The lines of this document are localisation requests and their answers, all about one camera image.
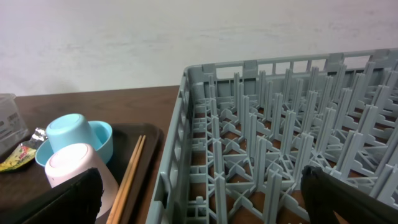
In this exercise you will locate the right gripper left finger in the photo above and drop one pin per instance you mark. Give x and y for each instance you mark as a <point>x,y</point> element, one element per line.
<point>77,200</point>

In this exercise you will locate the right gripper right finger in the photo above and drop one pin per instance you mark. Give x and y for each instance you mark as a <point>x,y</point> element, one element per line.
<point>325,197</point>

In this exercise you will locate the white pink cup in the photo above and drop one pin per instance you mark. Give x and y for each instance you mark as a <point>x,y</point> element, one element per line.
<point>74,159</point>

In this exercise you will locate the green foil snack wrapper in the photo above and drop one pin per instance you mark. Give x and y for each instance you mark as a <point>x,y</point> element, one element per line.
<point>24,152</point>

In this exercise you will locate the grey dishwasher rack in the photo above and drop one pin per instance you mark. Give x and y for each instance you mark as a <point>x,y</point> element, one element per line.
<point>242,132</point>

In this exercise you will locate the wooden chopstick left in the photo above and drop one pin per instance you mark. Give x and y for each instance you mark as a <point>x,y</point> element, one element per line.
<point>122,186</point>

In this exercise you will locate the wooden chopstick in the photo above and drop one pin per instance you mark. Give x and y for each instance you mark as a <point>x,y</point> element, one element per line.
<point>122,186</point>
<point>127,186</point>

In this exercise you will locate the wooden chopstick right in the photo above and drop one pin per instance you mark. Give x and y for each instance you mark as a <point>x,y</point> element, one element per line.
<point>127,186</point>

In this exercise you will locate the light blue bowl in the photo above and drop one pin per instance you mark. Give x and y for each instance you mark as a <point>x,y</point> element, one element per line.
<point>104,133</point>

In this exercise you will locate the light blue cup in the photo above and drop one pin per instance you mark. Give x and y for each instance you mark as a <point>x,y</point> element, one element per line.
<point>71,129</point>

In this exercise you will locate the clear plastic bin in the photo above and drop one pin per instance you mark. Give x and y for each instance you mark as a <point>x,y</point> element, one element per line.
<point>13,127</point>

